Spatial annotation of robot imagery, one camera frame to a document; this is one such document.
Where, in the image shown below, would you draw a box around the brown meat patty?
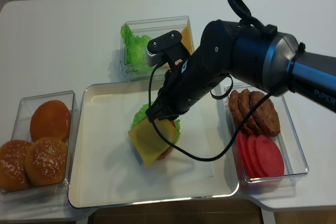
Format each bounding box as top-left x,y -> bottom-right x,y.
253,98 -> 280,137
238,89 -> 262,135
228,90 -> 243,125

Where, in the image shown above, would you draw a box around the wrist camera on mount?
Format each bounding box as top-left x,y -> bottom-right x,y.
145,30 -> 191,69

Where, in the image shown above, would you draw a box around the white serving tray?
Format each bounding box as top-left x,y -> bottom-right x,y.
68,81 -> 239,208

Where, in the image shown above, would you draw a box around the red tomato slice back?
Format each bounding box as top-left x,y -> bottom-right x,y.
237,131 -> 255,178

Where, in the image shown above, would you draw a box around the black camera cable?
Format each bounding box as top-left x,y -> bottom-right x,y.
148,0 -> 307,162

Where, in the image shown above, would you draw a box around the flat bun bottom half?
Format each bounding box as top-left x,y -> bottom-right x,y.
30,100 -> 71,142

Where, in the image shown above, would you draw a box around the lettuce leaf on burger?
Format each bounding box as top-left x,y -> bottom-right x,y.
131,104 -> 181,144

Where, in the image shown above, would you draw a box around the clear lettuce cheese container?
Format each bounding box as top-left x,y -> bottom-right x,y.
120,16 -> 194,81

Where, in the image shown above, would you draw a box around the brown meat patty middle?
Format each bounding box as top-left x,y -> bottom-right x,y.
238,89 -> 262,135

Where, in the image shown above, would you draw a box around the sesame bun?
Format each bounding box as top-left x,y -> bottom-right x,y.
1,140 -> 31,191
24,137 -> 68,186

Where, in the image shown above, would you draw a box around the clear patty tomato container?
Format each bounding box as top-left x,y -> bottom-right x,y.
233,96 -> 309,187

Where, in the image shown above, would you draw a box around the brown meat patty back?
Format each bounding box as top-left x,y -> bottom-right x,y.
228,90 -> 243,125

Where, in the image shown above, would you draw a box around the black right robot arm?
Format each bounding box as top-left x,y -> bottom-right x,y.
146,20 -> 335,121

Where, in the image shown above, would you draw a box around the sesame bun top right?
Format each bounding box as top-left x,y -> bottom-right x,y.
24,137 -> 68,186

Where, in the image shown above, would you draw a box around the brown meat patty front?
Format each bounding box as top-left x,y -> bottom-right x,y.
253,98 -> 280,137

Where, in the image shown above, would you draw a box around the green lettuce leaf in container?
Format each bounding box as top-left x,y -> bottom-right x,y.
120,24 -> 153,72

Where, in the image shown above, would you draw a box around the clear plastic bun container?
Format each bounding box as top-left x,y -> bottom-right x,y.
1,90 -> 79,195

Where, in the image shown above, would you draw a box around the red tomato slice middle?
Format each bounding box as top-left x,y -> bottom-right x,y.
247,135 -> 264,178

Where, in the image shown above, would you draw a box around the sesame bun top left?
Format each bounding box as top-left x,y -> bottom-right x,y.
1,140 -> 31,191

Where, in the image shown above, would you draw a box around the yellow cheese slice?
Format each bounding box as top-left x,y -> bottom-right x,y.
128,118 -> 177,166

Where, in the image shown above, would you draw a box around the yellow cheese slices in container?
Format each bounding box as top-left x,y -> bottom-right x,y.
162,21 -> 194,69

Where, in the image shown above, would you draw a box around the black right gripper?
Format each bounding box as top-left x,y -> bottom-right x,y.
145,48 -> 232,124

